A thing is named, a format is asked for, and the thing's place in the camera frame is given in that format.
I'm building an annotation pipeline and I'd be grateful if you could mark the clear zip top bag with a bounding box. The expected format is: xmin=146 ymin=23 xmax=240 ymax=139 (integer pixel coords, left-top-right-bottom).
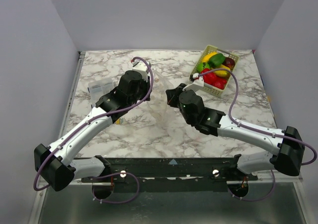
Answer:
xmin=147 ymin=68 xmax=174 ymax=128

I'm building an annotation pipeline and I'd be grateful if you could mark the red toy bell pepper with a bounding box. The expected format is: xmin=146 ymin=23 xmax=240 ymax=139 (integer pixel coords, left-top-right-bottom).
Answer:
xmin=203 ymin=72 xmax=217 ymax=85

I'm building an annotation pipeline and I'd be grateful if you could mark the red toy strawberry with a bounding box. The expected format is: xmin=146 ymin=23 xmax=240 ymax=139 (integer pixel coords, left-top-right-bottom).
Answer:
xmin=212 ymin=77 xmax=227 ymax=90

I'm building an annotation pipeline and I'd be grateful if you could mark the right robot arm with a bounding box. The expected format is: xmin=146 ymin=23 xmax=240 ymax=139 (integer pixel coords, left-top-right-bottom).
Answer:
xmin=165 ymin=83 xmax=305 ymax=180

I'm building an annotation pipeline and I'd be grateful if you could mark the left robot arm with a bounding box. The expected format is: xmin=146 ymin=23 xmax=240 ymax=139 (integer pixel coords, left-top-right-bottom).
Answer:
xmin=33 ymin=69 xmax=154 ymax=191

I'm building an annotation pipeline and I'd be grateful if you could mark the cream plastic basket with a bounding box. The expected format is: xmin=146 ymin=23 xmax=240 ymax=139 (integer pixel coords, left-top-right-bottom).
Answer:
xmin=189 ymin=45 xmax=239 ymax=97

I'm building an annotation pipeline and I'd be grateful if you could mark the clear plastic screw box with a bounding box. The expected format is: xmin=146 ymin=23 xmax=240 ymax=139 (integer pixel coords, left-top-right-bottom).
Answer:
xmin=87 ymin=78 xmax=115 ymax=108

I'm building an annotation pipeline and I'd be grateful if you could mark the yellow toy banana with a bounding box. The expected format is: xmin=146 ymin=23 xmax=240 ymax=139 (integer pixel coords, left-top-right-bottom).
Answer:
xmin=214 ymin=65 xmax=231 ymax=78

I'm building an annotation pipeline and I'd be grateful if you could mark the yellow toy lemon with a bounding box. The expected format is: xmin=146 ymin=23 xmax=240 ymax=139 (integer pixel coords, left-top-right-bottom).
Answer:
xmin=201 ymin=52 xmax=217 ymax=63

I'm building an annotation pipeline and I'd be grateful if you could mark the green toy bell pepper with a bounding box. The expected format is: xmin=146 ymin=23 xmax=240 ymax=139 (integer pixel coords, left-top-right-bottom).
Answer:
xmin=208 ymin=53 xmax=226 ymax=69

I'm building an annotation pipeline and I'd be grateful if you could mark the dark red toy apple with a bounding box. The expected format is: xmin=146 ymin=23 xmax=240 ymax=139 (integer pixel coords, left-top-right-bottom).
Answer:
xmin=222 ymin=57 xmax=236 ymax=71

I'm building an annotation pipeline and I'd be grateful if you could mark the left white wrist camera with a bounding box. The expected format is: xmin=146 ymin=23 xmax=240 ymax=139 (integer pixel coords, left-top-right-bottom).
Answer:
xmin=131 ymin=59 xmax=149 ymax=82

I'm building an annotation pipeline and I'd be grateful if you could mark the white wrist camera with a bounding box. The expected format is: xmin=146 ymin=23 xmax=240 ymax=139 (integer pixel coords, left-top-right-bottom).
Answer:
xmin=183 ymin=73 xmax=204 ymax=92
xmin=131 ymin=59 xmax=149 ymax=82

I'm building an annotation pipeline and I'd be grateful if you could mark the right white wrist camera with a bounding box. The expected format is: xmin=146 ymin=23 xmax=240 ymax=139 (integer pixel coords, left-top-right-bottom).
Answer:
xmin=183 ymin=73 xmax=204 ymax=92

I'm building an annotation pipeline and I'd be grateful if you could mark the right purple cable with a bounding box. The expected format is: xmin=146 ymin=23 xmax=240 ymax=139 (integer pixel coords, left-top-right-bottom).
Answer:
xmin=193 ymin=69 xmax=318 ymax=202

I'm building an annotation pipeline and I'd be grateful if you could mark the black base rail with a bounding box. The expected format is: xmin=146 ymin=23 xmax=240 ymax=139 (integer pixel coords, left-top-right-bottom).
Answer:
xmin=81 ymin=156 xmax=257 ymax=193

